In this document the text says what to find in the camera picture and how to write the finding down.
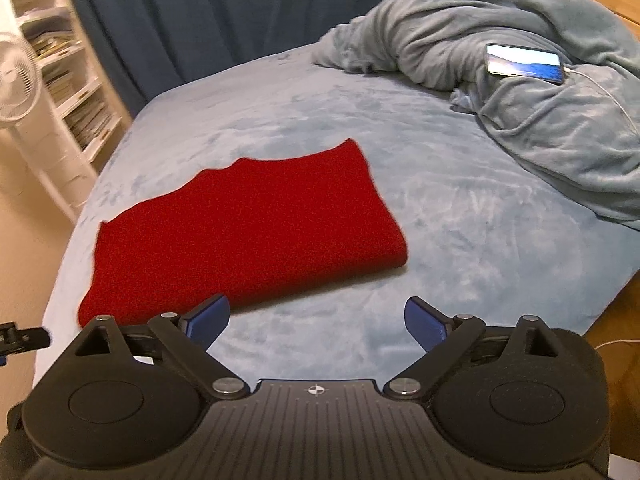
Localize dark blue curtain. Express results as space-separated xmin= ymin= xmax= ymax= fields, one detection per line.
xmin=55 ymin=0 xmax=493 ymax=117

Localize bed with blue sheet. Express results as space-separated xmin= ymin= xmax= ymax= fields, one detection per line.
xmin=34 ymin=42 xmax=640 ymax=397

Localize red knit cardigan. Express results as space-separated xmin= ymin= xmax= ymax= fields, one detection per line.
xmin=76 ymin=137 xmax=410 ymax=328

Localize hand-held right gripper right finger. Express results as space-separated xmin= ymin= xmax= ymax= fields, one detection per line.
xmin=382 ymin=296 xmax=563 ymax=400

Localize white electric fan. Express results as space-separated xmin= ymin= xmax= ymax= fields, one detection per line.
xmin=0 ymin=30 xmax=45 ymax=125

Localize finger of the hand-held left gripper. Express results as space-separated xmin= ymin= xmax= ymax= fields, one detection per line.
xmin=0 ymin=322 xmax=52 ymax=367

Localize light blue fleece blanket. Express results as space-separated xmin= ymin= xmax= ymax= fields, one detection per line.
xmin=312 ymin=0 xmax=640 ymax=233

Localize white charging cable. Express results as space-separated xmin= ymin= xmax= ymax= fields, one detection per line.
xmin=562 ymin=65 xmax=640 ymax=133
xmin=594 ymin=337 xmax=640 ymax=352

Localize white shelf unit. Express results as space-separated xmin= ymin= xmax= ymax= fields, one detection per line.
xmin=0 ymin=0 xmax=125 ymax=226

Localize smartphone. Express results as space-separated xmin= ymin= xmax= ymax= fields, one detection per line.
xmin=484 ymin=43 xmax=567 ymax=86

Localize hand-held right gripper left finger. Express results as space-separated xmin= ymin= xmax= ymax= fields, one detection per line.
xmin=74 ymin=294 xmax=251 ymax=401

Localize stacked papers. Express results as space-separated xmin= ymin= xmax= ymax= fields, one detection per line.
xmin=27 ymin=30 xmax=116 ymax=148

